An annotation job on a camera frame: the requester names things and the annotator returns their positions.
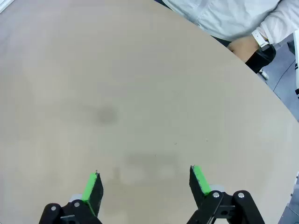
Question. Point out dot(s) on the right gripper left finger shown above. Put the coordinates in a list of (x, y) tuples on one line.
[(93, 198)]

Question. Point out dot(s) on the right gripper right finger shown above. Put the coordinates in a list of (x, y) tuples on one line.
[(198, 186)]

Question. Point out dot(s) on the person's left hand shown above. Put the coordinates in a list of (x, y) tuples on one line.
[(243, 46)]

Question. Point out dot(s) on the black chair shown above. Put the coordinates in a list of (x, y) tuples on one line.
[(261, 58)]

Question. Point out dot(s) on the white wristwatch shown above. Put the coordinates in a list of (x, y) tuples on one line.
[(259, 38)]

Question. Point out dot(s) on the person's torso in white jacket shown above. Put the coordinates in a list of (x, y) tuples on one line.
[(222, 16)]

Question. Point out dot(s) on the white table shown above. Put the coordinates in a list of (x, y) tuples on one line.
[(296, 58)]

